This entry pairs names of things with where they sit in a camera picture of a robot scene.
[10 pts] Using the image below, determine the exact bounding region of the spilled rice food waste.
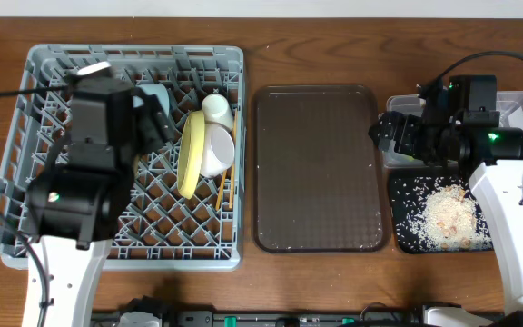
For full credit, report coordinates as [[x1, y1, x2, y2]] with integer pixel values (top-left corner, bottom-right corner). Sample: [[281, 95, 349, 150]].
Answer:
[[395, 174, 494, 253]]

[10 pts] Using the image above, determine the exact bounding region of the grey dishwasher rack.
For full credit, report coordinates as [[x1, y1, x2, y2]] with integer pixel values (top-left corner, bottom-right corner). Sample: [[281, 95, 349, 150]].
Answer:
[[0, 44, 247, 271]]

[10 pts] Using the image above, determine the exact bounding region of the yellow plate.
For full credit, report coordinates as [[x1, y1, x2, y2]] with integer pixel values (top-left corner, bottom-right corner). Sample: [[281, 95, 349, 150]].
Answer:
[[177, 111, 205, 199]]

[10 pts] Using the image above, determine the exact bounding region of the wooden chopstick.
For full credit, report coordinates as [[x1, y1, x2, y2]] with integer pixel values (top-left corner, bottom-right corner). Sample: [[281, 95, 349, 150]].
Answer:
[[229, 112, 238, 210], [215, 170, 228, 212]]

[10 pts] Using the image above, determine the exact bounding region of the clear plastic bin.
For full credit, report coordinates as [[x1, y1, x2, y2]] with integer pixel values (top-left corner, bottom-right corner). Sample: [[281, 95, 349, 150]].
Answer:
[[382, 91, 523, 169]]

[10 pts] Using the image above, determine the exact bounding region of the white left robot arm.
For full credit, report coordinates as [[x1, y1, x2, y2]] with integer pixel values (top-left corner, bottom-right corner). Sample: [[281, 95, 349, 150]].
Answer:
[[22, 84, 174, 326]]

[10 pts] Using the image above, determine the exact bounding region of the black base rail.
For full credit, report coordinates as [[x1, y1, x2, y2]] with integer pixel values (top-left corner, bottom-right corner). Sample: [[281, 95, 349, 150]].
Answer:
[[87, 297, 505, 327]]

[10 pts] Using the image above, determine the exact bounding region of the blue bowl with food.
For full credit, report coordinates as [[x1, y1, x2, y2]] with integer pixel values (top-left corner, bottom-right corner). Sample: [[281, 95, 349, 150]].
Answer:
[[138, 84, 171, 116]]

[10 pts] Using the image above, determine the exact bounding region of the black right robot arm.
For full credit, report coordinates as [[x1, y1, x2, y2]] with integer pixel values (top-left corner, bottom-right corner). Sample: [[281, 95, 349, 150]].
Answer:
[[368, 111, 523, 326]]

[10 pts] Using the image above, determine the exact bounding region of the cream cup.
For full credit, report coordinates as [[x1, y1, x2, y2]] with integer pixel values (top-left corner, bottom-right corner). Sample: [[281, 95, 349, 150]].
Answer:
[[201, 94, 234, 132]]

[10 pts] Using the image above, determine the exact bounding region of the dark brown serving tray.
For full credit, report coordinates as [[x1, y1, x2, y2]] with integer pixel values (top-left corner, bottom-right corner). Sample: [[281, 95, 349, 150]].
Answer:
[[253, 84, 389, 253]]

